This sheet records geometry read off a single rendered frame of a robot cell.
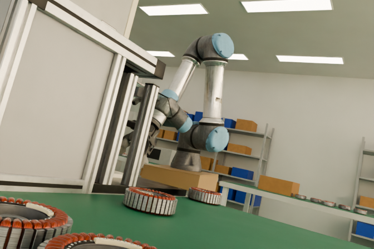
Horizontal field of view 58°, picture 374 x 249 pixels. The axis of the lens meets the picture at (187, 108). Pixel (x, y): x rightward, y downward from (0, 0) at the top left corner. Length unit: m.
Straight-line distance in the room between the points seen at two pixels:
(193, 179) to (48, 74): 0.91
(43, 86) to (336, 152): 7.09
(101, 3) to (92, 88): 0.28
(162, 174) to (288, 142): 6.32
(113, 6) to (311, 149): 6.85
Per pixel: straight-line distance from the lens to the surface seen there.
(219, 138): 1.50
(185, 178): 1.46
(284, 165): 7.65
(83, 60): 0.74
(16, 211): 0.41
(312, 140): 7.61
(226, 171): 7.45
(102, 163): 0.85
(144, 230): 0.55
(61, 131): 0.72
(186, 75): 1.57
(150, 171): 1.53
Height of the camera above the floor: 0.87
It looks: 9 degrees up
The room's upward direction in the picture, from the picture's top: 13 degrees clockwise
